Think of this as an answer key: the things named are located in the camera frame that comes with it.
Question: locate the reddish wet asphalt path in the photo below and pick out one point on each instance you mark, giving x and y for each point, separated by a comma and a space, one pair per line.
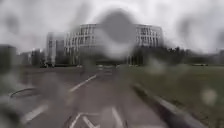
100, 96

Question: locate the green grass field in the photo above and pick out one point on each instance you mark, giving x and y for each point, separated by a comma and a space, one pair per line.
186, 83

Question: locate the large white grid-window building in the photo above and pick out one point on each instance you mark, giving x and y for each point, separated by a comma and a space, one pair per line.
83, 38

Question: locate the grey stone kerb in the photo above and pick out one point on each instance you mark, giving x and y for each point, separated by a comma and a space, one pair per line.
173, 113

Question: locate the pale tower building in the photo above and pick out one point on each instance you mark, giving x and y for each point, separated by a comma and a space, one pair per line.
51, 46

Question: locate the row of dark trees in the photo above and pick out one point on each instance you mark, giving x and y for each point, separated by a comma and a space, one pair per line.
173, 55

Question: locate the grey asphalt road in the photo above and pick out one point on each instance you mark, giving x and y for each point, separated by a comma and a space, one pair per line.
30, 80

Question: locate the white painted lines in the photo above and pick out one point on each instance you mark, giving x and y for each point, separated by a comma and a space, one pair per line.
81, 83

